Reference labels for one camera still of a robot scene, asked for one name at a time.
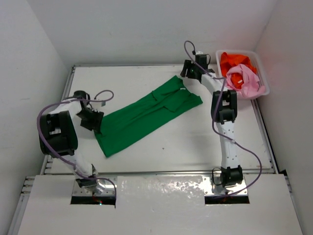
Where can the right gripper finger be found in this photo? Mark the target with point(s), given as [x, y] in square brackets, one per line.
[191, 76]
[186, 67]

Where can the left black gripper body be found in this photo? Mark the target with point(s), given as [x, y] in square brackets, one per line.
[89, 116]

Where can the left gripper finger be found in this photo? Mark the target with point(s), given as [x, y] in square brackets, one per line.
[91, 126]
[98, 121]

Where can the green t shirt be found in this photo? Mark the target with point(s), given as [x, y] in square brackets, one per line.
[126, 126]

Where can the pink t shirt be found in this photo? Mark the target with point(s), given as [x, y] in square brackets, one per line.
[251, 88]

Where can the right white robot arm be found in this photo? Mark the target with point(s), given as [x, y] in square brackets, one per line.
[223, 113]

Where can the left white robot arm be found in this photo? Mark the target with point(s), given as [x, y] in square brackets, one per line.
[58, 137]

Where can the orange t shirt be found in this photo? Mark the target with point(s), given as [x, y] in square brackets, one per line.
[231, 60]

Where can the white plastic basket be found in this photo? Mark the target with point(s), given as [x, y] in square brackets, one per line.
[255, 60]

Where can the white front cover panel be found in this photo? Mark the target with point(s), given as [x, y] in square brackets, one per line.
[151, 205]

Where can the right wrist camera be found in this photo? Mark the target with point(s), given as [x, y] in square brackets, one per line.
[202, 59]

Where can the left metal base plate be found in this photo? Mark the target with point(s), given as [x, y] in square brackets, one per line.
[103, 186]

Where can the metal base plate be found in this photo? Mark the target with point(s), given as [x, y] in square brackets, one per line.
[103, 186]
[210, 189]

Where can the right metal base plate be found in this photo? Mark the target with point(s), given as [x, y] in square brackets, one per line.
[210, 189]

